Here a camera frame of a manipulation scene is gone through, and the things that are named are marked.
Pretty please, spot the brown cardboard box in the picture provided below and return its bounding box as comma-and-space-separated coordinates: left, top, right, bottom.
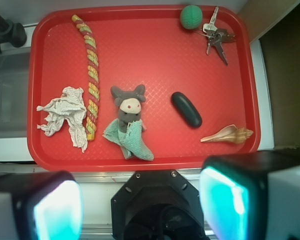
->
238, 0, 300, 149

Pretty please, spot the grey plush mouse toy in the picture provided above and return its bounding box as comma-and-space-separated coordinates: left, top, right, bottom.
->
110, 84, 146, 133

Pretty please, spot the grey sink faucet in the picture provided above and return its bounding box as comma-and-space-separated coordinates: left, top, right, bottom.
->
0, 15, 27, 54

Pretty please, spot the red plastic tray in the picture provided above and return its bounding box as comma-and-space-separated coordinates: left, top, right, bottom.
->
27, 5, 261, 172

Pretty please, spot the dark oval stone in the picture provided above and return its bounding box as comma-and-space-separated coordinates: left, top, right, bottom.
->
171, 91, 203, 128

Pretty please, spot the crumpled white paper towel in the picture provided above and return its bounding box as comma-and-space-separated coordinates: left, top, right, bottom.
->
36, 86, 88, 153

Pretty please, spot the bunch of metal keys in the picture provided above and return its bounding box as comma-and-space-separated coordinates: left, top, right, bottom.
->
202, 6, 236, 66

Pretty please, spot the grey sink basin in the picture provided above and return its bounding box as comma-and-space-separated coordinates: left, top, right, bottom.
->
0, 47, 30, 138

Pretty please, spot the teal knitted cloth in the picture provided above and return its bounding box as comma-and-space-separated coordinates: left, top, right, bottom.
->
103, 118, 154, 161

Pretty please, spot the twisted multicolour rope toy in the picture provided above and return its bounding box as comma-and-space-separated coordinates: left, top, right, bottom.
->
71, 14, 100, 141

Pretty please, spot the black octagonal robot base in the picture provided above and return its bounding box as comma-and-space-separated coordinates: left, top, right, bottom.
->
111, 170, 209, 240

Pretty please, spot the tan spiral seashell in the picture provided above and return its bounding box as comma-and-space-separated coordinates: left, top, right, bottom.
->
200, 124, 254, 144

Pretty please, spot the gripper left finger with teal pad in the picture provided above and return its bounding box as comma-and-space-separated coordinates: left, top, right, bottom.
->
0, 171, 84, 240

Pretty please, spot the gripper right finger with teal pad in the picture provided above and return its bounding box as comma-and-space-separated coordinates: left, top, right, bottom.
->
199, 151, 300, 240

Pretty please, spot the green rubber ball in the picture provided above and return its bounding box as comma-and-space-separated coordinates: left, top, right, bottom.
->
179, 5, 203, 30

